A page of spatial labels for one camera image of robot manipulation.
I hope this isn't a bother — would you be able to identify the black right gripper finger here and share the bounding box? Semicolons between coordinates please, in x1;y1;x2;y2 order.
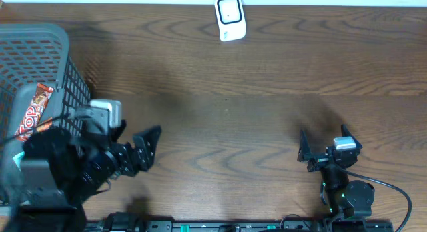
297;130;311;162
340;124;358;142

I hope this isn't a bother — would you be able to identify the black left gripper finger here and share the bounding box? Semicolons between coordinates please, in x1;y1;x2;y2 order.
109;119;127;142
133;125;162;171

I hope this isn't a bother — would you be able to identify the red Top chocolate bar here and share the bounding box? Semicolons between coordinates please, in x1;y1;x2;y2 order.
15;83;55;142

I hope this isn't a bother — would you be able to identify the orange Kleenex tissue pack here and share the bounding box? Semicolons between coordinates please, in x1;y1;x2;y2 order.
36;117;53;133

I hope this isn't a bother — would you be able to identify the teal wet wipes pack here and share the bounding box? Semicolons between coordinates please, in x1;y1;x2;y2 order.
12;151;25;171

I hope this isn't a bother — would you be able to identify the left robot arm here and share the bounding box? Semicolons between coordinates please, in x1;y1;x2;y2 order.
5;125;161;232

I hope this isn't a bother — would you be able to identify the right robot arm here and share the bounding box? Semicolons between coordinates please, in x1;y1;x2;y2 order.
297;125;374;231

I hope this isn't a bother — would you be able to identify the white barcode scanner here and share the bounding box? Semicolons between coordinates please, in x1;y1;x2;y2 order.
214;0;246;42

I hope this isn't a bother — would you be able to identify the grey plastic basket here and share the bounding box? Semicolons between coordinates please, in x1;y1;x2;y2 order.
1;24;91;206

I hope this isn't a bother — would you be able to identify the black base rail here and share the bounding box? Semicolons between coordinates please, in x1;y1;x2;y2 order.
84;213;393;232

